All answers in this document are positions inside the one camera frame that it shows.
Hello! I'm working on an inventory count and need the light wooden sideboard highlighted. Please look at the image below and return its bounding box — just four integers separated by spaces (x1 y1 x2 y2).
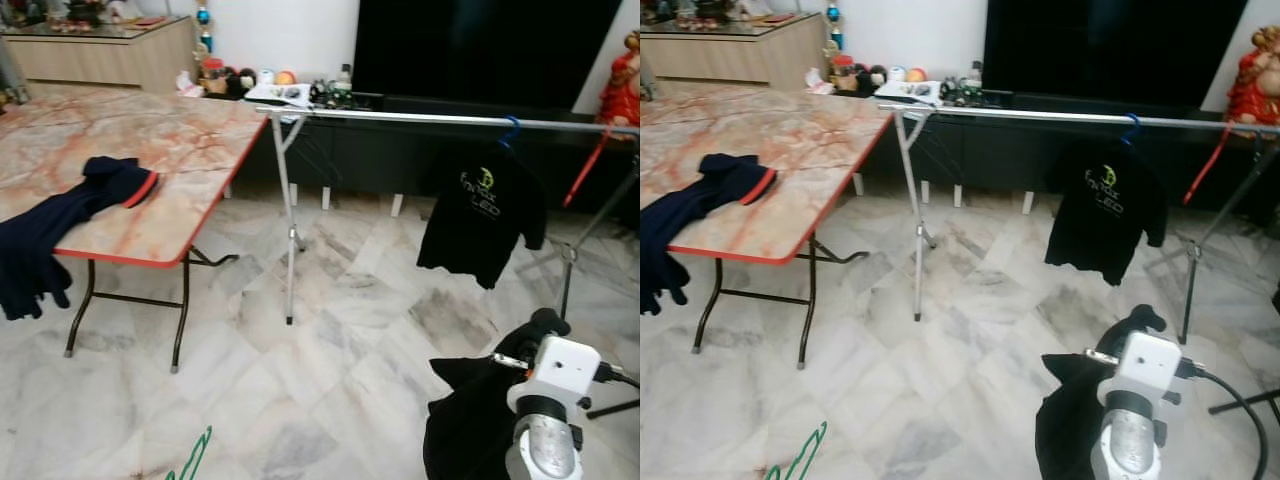
0 15 198 98
640 12 829 93

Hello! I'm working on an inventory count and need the black television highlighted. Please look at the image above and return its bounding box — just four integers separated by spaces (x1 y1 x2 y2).
352 0 623 111
982 0 1251 109

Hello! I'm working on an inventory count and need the black TV console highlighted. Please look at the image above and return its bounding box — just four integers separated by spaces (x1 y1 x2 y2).
860 90 1280 216
235 92 640 216

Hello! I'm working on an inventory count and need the black logo T-shirt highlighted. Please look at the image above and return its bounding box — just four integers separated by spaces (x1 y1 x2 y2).
1035 345 1131 480
422 340 536 480
1043 140 1171 287
417 145 549 291

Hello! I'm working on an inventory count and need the red plastic hanger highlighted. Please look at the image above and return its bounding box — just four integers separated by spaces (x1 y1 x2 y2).
562 122 613 208
1183 122 1236 206

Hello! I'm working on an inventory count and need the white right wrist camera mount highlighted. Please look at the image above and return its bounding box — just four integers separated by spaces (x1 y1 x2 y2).
1095 330 1186 421
507 335 604 426

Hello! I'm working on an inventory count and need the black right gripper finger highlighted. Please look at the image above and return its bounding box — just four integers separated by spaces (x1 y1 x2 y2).
1118 303 1169 346
525 308 573 346

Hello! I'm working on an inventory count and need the white paper stack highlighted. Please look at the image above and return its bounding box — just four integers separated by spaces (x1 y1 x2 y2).
243 82 313 107
874 80 943 105

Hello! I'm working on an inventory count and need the red laughing Buddha statue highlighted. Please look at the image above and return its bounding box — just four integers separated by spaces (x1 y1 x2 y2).
598 30 640 129
1225 25 1280 126

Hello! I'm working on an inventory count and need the green plastic hanger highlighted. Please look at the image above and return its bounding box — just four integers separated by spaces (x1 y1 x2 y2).
165 425 214 480
765 420 829 480

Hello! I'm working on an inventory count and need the black folding chair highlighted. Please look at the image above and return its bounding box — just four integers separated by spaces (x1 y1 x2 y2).
1208 388 1280 417
586 398 640 421

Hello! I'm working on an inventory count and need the dark navy shirt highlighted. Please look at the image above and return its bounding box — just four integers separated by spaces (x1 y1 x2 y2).
640 153 781 316
0 156 161 321

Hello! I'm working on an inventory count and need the silver metal clothes rack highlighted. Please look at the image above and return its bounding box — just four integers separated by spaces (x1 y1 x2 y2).
255 103 640 326
876 100 1280 346

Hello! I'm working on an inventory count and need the marble folding table red edge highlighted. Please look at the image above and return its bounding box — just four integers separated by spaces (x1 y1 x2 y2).
640 92 894 369
0 92 271 373

